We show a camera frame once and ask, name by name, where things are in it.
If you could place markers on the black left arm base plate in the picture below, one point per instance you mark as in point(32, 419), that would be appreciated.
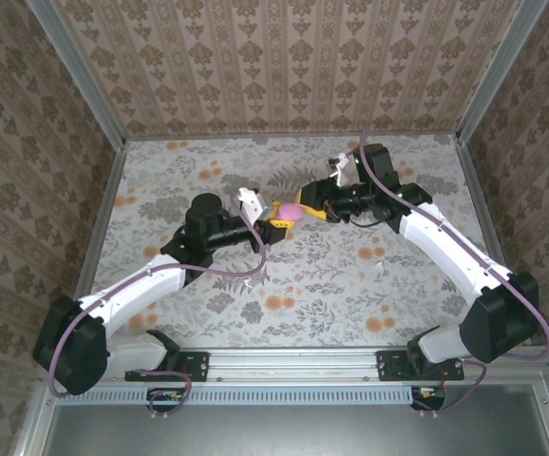
point(198, 366)

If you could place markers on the grey metal sheet panel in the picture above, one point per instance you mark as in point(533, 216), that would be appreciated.
point(303, 432)

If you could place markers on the aluminium mounting rail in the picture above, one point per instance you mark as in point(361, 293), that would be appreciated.
point(293, 366)

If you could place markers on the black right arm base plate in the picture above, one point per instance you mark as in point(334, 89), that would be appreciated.
point(388, 366)

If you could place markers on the aluminium frame post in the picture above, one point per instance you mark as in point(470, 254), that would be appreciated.
point(80, 81)
point(497, 71)

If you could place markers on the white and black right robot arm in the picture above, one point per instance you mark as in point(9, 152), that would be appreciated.
point(445, 247)

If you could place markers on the aluminium table side rail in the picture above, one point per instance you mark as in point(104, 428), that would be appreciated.
point(108, 199)
point(481, 199)

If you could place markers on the small connector board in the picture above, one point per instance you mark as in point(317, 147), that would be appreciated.
point(429, 394)
point(165, 396)

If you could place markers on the pink earbud charging case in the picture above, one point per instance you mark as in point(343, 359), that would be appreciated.
point(289, 212)

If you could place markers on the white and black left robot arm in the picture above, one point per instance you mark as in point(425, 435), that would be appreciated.
point(132, 290)

